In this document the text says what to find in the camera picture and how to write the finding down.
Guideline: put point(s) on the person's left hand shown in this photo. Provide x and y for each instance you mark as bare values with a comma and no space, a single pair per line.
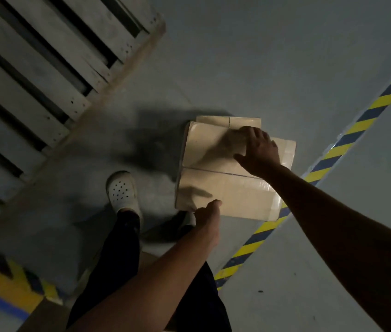
209,221

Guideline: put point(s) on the person's right hand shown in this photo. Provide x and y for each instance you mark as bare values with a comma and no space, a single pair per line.
261,155

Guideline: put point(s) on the white perforated shoe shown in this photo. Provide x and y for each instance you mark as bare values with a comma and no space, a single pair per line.
188,219
123,193

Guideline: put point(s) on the cardboard box red label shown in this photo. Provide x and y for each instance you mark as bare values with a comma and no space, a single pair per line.
228,121

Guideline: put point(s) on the wooden pallet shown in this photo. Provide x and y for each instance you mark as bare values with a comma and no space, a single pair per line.
19,65

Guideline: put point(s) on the white perforated left shoe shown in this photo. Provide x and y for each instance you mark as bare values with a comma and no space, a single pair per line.
123,193

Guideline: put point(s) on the person's left forearm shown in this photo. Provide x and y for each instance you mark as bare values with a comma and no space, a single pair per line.
147,290

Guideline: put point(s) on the white perforated right shoe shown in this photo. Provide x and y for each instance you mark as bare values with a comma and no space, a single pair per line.
188,219

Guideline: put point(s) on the black trousers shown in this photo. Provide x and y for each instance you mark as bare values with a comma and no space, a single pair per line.
119,255

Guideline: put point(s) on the person's right forearm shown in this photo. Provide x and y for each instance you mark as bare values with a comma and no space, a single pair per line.
347,238

